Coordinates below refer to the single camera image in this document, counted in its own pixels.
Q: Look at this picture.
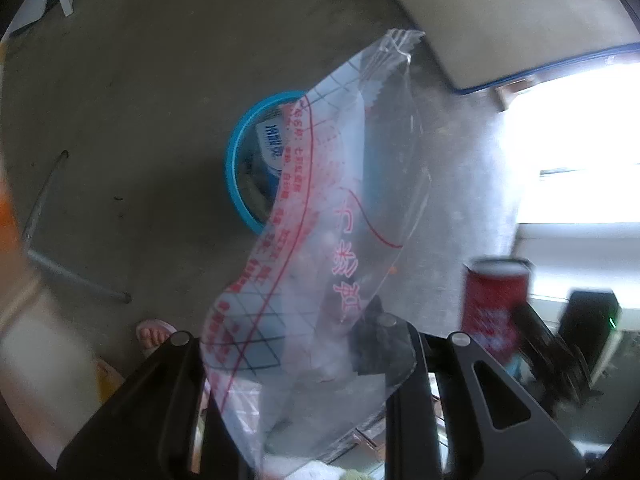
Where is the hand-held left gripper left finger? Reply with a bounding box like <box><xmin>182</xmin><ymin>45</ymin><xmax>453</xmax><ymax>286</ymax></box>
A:
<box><xmin>56</xmin><ymin>330</ymin><xmax>258</xmax><ymax>480</ymax></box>

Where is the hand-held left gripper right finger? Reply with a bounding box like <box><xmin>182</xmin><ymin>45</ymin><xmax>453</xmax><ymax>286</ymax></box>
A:
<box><xmin>350</xmin><ymin>296</ymin><xmax>585</xmax><ymax>480</ymax></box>

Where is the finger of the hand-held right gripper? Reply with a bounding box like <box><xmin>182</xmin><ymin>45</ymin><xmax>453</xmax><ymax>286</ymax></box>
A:
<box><xmin>512</xmin><ymin>302</ymin><xmax>594</xmax><ymax>405</ymax></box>

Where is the red drink can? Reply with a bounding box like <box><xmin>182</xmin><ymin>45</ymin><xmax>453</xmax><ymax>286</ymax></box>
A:
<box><xmin>460</xmin><ymin>256</ymin><xmax>535</xmax><ymax>368</ymax></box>

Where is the clear plastic bag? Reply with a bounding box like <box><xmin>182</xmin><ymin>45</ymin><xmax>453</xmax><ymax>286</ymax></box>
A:
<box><xmin>200</xmin><ymin>29</ymin><xmax>433</xmax><ymax>478</ymax></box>

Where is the blue plastic basket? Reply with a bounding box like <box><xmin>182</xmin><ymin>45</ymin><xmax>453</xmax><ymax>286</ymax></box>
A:
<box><xmin>224</xmin><ymin>91</ymin><xmax>321</xmax><ymax>236</ymax></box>

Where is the blue and white carton box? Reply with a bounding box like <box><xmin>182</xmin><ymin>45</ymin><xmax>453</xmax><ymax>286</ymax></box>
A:
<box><xmin>255</xmin><ymin>110</ymin><xmax>301</xmax><ymax>191</ymax></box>

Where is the person's foot in pink slipper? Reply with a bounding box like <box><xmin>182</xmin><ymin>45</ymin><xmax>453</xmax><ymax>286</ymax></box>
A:
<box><xmin>136</xmin><ymin>319</ymin><xmax>178</xmax><ymax>358</ymax></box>

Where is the blue-edged table top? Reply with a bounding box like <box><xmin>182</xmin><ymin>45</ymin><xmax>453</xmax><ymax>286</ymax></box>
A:
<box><xmin>360</xmin><ymin>0</ymin><xmax>640</xmax><ymax>95</ymax></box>

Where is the metal table frame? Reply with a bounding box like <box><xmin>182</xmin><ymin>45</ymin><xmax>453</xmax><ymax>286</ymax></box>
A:
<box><xmin>22</xmin><ymin>149</ymin><xmax>132</xmax><ymax>305</ymax></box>

